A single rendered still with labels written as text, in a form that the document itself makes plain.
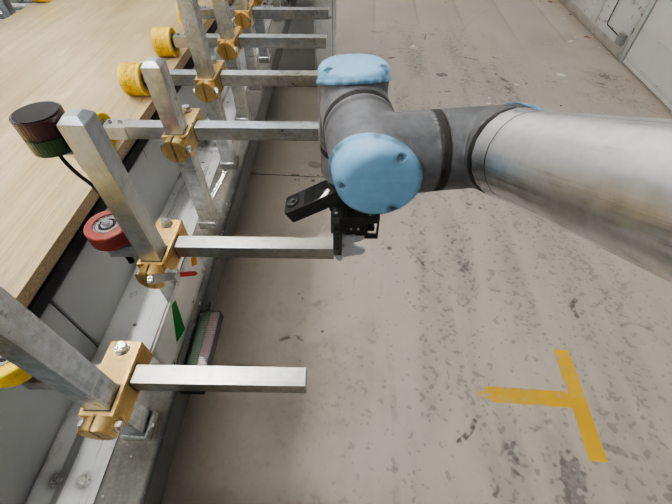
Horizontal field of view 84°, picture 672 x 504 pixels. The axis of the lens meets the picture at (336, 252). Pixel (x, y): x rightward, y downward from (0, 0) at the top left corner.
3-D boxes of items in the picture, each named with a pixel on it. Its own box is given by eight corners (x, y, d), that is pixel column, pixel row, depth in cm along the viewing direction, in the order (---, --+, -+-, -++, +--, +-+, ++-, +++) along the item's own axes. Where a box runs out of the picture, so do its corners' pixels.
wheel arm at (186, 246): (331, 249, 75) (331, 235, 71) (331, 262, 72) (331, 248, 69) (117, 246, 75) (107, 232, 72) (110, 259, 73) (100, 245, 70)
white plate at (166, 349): (207, 268, 87) (194, 239, 79) (173, 376, 70) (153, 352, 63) (204, 268, 87) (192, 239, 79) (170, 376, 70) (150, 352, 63)
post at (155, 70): (224, 236, 103) (164, 54, 67) (222, 245, 101) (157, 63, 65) (212, 236, 103) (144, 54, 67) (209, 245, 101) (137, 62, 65)
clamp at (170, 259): (189, 236, 77) (182, 219, 73) (169, 289, 69) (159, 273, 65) (162, 236, 77) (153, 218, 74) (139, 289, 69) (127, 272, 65)
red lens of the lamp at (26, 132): (79, 116, 50) (70, 101, 49) (57, 141, 47) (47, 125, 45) (36, 116, 51) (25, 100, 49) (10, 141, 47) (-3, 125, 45)
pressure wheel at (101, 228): (157, 247, 79) (135, 206, 70) (144, 277, 73) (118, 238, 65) (120, 246, 79) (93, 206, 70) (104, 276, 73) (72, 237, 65)
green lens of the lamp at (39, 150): (88, 133, 52) (80, 118, 51) (68, 158, 48) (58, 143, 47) (46, 132, 52) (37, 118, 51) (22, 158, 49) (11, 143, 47)
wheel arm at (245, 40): (326, 44, 115) (326, 31, 113) (326, 49, 113) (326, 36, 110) (167, 43, 116) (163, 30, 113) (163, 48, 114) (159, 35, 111)
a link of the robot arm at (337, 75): (319, 80, 41) (312, 45, 48) (322, 172, 51) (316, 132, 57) (402, 76, 42) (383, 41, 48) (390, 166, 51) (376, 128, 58)
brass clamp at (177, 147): (208, 128, 86) (202, 107, 82) (193, 163, 77) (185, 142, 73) (182, 127, 86) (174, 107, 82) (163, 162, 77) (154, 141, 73)
